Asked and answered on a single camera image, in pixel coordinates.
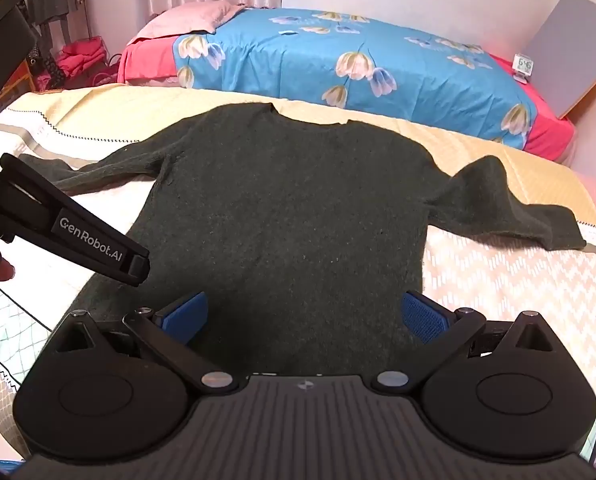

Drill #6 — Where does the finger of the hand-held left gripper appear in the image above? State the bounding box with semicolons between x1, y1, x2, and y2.
126;252;151;287

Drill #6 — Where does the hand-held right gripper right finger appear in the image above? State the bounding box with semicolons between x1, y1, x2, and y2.
372;289;566;395

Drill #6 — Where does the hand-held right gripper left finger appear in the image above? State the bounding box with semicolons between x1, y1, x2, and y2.
50;291;239;396

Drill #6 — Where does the dark green sweater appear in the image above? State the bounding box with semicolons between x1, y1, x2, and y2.
19;102;587;376

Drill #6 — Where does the pile of red clothes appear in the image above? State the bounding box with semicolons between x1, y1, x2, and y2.
57;37;110;80

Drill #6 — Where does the pink chevron bed sheet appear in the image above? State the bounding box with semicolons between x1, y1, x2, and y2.
0;180;596;461

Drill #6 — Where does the yellow quilted blanket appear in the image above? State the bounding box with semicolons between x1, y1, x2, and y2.
0;82;596;261

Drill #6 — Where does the black panel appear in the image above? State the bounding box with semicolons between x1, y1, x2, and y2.
0;0;42;123

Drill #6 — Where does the pink pillow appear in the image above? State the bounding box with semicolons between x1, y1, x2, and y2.
127;1;251;46

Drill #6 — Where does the blue floral bed sheet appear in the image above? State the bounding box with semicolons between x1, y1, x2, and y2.
172;7;537;150

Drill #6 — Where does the small digital clock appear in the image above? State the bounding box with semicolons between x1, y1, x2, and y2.
512;53;534;82

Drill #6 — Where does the grey door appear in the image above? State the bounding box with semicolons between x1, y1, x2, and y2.
525;0;596;120

